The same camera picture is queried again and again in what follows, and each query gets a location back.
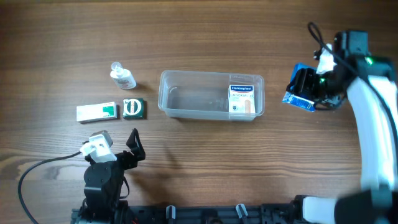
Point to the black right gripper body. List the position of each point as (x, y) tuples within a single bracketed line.
[(318, 88)]

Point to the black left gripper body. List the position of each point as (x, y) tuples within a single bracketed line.
[(127, 158)]

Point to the blue medicine box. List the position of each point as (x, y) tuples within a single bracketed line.
[(298, 91)]

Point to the white green medicine box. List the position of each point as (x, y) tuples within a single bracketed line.
[(96, 112)]

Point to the clear plastic container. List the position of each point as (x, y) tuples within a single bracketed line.
[(204, 95)]

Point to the white Hansaplast plaster box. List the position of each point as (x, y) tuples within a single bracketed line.
[(241, 99)]

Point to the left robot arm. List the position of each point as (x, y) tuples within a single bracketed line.
[(104, 179)]

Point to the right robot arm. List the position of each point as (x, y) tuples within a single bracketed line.
[(348, 72)]

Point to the green round-logo box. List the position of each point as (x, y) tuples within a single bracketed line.
[(133, 108)]

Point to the white hand sanitizer bottle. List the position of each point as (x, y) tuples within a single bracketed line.
[(122, 77)]

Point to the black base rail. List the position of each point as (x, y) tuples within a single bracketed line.
[(264, 214)]

